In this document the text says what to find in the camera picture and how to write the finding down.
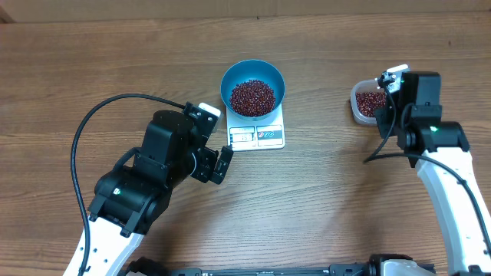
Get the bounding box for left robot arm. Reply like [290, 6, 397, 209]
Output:
[64, 104, 233, 275]

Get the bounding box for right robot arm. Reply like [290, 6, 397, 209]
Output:
[375, 70, 490, 275]

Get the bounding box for white digital kitchen scale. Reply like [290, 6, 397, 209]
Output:
[226, 104, 285, 152]

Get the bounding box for red beans in bowl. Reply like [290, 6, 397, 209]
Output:
[229, 80, 276, 117]

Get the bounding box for blue plastic bowl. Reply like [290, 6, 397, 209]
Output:
[220, 59, 286, 120]

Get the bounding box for clear plastic food container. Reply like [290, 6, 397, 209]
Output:
[350, 79, 385, 126]

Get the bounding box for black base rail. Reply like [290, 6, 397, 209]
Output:
[122, 252, 437, 276]

